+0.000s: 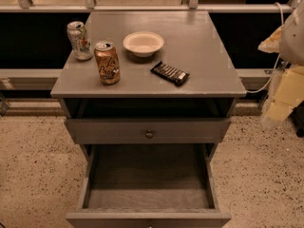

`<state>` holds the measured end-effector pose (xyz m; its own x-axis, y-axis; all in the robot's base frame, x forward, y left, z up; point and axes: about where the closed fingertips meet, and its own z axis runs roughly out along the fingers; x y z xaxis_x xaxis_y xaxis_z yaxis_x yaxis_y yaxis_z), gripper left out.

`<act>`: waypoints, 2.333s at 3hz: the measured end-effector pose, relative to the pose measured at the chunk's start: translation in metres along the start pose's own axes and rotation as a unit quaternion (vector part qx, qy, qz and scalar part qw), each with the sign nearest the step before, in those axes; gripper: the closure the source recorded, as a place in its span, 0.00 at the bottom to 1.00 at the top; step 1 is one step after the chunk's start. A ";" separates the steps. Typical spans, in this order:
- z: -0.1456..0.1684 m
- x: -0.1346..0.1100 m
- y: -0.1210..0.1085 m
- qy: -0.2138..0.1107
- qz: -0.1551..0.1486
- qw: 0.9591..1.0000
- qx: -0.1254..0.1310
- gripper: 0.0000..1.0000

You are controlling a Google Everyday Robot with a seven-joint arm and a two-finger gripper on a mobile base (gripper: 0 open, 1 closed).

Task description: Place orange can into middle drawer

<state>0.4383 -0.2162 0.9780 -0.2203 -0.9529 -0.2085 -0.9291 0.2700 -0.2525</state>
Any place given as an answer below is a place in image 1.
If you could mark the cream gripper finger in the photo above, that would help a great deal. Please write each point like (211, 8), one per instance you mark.
(286, 92)
(271, 44)

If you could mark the orange LaCroix can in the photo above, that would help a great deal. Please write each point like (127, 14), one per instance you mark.
(107, 62)

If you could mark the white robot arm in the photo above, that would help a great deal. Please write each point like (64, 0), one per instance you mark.
(291, 47)

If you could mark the grey wooden drawer cabinet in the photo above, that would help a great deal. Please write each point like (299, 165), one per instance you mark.
(191, 44)

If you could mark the open grey middle drawer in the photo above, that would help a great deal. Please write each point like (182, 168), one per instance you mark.
(148, 186)

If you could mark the white patterned soda can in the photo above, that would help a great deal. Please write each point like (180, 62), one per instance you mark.
(77, 35)

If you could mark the closed grey top drawer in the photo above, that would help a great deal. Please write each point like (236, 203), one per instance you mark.
(148, 131)

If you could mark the dark chocolate bar wrapper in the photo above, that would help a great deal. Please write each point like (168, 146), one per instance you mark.
(170, 73)

